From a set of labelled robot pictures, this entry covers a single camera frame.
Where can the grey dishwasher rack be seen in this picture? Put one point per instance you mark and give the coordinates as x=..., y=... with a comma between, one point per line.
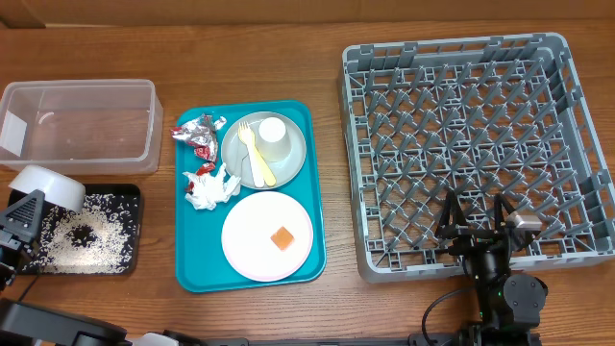
x=478, y=116

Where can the spilled white rice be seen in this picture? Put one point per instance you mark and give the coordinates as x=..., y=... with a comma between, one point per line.
x=105, y=240

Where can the yellow plastic fork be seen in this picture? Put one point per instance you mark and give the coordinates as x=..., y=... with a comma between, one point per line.
x=248, y=137

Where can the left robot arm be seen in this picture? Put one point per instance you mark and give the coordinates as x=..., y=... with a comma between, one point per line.
x=27, y=324

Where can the orange food cube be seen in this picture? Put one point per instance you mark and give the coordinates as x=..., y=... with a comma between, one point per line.
x=282, y=238

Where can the large white plate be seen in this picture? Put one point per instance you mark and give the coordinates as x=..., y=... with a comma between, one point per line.
x=246, y=233

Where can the clear plastic bin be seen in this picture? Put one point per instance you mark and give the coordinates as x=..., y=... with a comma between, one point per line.
x=82, y=127

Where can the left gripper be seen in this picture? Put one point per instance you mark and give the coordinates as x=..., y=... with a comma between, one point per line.
x=12, y=237

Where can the white upturned cup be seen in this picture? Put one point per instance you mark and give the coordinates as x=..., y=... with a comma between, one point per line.
x=273, y=139

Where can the teal serving tray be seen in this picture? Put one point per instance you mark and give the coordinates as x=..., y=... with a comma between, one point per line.
x=201, y=266

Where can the small grey bowl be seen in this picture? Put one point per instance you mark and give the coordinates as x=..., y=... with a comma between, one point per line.
x=58, y=190

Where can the black plastic tray bin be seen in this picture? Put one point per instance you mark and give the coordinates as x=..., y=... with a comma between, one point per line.
x=132, y=192

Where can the small red wrapper piece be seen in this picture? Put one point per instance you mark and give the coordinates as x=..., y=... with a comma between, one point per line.
x=204, y=169

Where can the grey round plate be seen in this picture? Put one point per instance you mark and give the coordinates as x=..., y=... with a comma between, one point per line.
x=234, y=153

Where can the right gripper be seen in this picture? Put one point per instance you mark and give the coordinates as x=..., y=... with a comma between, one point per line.
x=470, y=237

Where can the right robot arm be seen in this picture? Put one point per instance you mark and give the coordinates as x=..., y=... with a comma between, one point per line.
x=509, y=303

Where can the crumpled white napkin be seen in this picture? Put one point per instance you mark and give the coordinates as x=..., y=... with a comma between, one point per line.
x=210, y=190

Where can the crumpled silver red wrapper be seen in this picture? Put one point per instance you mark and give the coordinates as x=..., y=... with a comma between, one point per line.
x=201, y=134

